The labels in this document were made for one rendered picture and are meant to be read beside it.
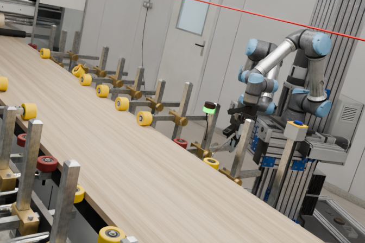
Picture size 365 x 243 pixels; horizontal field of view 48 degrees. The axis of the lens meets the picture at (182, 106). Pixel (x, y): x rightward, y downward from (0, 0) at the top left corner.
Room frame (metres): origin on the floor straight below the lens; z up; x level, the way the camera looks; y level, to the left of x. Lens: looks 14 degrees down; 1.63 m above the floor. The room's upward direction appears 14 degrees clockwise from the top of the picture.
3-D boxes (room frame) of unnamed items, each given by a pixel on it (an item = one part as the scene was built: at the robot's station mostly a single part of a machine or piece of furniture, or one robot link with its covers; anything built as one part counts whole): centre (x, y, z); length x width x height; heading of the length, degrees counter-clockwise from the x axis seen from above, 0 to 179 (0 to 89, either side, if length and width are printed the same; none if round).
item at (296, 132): (1.80, -0.52, 1.18); 0.07 x 0.07 x 0.08; 43
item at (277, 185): (1.80, -0.52, 0.93); 0.05 x 0.04 x 0.45; 43
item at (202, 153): (2.19, -0.16, 0.85); 0.13 x 0.06 x 0.05; 43
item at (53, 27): (3.83, 1.35, 0.88); 0.03 x 0.03 x 0.48; 43
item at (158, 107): (2.56, 0.18, 0.95); 0.13 x 0.06 x 0.05; 43
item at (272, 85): (2.20, -0.41, 1.30); 0.11 x 0.11 x 0.08; 38
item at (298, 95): (2.59, -0.72, 1.21); 0.13 x 0.12 x 0.14; 38
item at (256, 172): (2.05, -0.35, 0.80); 0.43 x 0.03 x 0.04; 133
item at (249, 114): (2.12, -0.35, 1.14); 0.09 x 0.08 x 0.12; 63
